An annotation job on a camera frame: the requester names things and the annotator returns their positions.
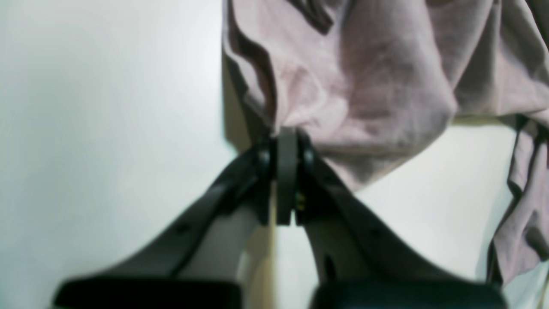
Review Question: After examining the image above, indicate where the mauve pink t-shirt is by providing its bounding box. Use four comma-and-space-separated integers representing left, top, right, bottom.
222, 0, 549, 285

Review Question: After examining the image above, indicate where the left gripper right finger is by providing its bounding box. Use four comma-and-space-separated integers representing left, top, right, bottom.
287, 129, 507, 309

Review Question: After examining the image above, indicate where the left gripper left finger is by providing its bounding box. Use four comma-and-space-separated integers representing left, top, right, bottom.
53, 137, 278, 309

